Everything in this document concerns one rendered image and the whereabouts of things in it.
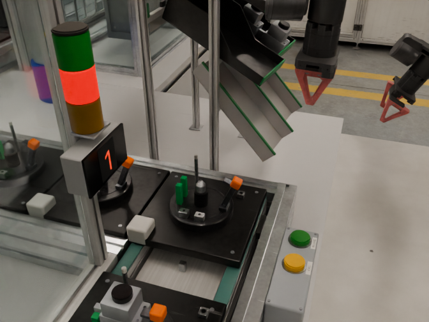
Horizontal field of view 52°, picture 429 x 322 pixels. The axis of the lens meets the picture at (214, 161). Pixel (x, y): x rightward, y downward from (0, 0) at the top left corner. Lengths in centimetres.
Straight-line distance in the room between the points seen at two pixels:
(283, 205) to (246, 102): 30
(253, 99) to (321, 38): 46
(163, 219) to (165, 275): 12
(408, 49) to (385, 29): 366
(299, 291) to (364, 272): 24
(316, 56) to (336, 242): 49
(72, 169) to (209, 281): 37
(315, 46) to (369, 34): 420
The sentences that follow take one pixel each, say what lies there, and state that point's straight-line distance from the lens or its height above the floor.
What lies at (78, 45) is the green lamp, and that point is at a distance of 64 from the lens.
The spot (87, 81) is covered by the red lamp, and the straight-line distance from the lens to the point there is 65.
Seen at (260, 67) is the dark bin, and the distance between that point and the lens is 106.
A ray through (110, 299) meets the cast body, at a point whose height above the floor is 109.
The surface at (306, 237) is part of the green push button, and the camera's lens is 92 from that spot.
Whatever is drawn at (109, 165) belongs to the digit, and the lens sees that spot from 73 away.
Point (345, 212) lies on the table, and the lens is 118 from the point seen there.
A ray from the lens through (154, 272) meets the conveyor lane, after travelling 92.
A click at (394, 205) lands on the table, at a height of 86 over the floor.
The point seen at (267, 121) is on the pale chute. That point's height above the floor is 103.
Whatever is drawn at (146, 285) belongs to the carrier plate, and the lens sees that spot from 83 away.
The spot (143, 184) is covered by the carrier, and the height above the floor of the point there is 97.
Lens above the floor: 160
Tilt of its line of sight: 34 degrees down
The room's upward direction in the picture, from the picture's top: straight up
